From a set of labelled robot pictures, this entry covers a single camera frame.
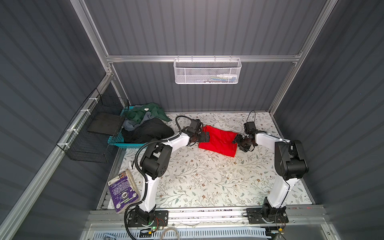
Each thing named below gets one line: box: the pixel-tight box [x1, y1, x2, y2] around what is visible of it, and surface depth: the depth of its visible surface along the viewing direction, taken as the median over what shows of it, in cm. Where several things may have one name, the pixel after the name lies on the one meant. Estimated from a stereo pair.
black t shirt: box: [122, 118, 175, 144], surface depth 100 cm
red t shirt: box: [198, 125, 239, 158], surface depth 100 cm
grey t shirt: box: [122, 111, 162, 132], surface depth 98 cm
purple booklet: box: [107, 169, 141, 214], surface depth 82 cm
